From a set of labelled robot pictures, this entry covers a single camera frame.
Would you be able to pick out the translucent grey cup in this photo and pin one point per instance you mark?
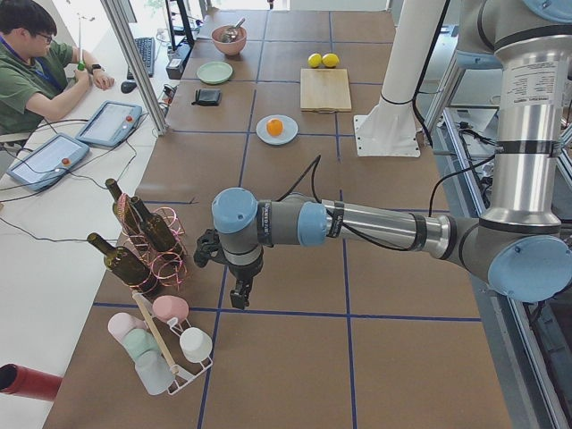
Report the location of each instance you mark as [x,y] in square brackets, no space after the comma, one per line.
[154,372]

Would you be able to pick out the red cylinder bottle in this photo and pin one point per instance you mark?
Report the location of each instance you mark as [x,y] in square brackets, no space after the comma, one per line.
[29,383]

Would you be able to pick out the light pink cup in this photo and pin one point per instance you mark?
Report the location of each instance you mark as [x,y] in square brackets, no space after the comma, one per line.
[120,324]

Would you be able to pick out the black computer mouse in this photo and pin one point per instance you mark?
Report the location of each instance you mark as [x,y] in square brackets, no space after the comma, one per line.
[128,86]

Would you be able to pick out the dark grey folded cloth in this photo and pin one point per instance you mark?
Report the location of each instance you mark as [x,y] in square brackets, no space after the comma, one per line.
[207,97]

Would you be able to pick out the pink bowl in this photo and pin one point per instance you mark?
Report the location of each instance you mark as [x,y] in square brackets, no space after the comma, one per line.
[229,46]

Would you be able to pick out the metal scoop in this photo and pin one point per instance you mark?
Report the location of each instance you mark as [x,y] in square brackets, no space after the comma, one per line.
[232,32]

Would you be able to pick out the white cup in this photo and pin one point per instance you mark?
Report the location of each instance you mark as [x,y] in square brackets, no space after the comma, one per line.
[196,345]

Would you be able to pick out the mint green cup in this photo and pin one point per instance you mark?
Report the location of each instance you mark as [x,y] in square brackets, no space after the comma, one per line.
[137,342]

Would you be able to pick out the orange fruit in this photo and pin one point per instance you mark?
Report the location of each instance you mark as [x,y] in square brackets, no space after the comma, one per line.
[274,127]

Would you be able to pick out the wooden cutting board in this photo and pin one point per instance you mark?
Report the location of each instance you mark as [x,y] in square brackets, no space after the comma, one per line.
[324,90]

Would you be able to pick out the aluminium frame post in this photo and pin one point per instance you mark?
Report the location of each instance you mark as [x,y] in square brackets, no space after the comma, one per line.
[121,27]

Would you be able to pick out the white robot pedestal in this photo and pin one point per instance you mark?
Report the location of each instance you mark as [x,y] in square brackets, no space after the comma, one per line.
[390,129]

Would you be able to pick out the yellow lemon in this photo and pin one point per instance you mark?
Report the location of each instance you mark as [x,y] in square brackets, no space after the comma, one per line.
[315,60]
[330,60]

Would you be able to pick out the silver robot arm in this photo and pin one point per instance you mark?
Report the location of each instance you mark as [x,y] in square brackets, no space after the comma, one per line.
[514,245]

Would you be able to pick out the black keyboard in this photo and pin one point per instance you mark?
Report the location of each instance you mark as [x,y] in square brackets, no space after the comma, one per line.
[147,51]

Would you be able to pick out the blue teach pendant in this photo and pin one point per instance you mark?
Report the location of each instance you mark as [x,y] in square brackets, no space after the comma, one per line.
[110,125]
[47,164]

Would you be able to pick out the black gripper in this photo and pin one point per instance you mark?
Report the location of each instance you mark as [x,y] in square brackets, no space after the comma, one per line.
[245,271]

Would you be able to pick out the light blue plate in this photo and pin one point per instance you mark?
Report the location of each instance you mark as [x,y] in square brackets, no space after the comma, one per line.
[290,131]

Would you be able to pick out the light green plate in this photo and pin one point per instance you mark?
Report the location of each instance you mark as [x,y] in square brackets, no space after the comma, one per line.
[214,73]

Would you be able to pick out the white wire cup rack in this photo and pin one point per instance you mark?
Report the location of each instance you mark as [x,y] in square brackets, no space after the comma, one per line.
[183,376]

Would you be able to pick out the copper wire bottle rack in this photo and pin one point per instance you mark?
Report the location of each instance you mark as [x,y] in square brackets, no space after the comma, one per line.
[169,273]

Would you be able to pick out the dark wine bottle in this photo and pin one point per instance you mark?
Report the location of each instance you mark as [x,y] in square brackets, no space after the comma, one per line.
[121,208]
[157,231]
[124,264]

